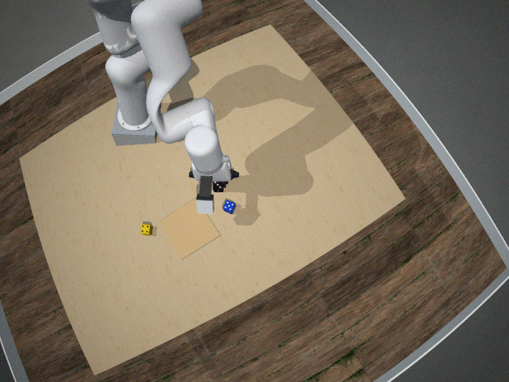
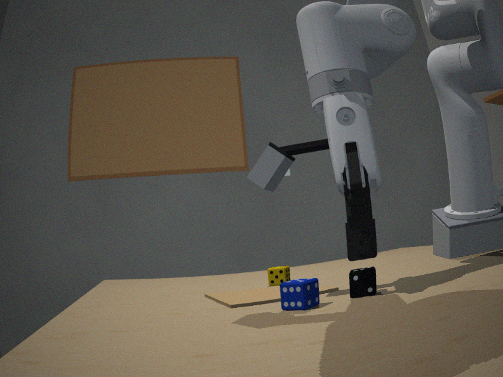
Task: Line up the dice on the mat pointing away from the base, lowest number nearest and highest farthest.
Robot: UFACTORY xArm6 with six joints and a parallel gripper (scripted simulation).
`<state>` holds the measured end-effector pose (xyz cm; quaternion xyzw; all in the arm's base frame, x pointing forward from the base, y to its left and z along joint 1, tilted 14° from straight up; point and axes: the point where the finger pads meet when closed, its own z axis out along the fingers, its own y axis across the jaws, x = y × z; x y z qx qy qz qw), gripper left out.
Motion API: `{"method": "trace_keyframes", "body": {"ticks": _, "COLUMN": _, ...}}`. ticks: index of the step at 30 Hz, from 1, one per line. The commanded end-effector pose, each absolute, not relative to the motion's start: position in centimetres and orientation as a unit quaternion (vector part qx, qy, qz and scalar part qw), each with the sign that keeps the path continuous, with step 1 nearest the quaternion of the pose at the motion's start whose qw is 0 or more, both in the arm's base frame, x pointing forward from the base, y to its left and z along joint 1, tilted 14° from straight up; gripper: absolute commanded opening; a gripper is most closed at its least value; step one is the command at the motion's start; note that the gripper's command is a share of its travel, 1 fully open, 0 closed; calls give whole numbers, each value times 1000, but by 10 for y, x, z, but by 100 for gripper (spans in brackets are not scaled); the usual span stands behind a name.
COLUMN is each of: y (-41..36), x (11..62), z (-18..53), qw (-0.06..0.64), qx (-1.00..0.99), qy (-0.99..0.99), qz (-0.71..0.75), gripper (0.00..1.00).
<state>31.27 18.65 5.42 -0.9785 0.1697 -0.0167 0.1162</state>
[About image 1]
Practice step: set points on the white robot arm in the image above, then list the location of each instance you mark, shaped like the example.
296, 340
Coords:
152, 39

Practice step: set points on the black die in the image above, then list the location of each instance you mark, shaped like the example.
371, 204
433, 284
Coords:
217, 186

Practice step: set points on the blue die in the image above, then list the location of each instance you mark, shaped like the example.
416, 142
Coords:
229, 207

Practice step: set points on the yellow die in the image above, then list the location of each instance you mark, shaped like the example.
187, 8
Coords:
146, 229

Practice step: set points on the tan flat mat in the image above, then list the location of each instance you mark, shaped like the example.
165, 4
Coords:
187, 230

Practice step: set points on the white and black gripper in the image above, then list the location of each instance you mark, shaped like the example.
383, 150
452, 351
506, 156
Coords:
224, 174

